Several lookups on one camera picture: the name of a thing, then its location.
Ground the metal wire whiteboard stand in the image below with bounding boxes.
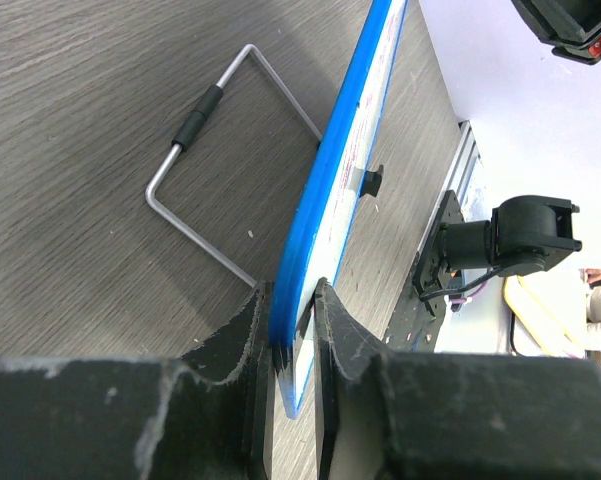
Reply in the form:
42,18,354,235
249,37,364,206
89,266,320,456
144,43,323,287

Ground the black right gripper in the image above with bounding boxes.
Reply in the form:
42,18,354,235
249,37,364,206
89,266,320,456
511,0,601,63

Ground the blue framed whiteboard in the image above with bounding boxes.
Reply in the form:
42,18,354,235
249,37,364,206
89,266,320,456
269,1,407,419

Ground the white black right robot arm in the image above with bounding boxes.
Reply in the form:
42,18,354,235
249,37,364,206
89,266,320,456
422,1,601,268

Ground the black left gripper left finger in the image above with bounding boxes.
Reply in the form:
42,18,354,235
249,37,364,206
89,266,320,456
0,282,275,479

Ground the yellow framed whiteboard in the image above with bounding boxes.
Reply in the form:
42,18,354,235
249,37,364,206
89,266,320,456
503,270,587,359

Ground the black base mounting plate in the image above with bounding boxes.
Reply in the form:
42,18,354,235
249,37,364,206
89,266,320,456
384,189,469,354

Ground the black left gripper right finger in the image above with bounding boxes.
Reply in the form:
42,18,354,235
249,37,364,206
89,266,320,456
314,280,601,479

